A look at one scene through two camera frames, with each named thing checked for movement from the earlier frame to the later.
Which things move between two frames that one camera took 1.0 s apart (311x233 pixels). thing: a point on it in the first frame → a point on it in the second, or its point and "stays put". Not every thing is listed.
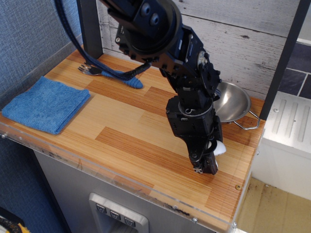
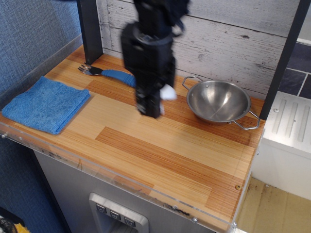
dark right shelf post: (285, 57) stays put
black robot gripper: (194, 122) → (149, 57)
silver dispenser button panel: (108, 216) stays put
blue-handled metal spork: (85, 69) stays put
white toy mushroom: (221, 149) → (166, 92)
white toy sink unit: (283, 159) stays put
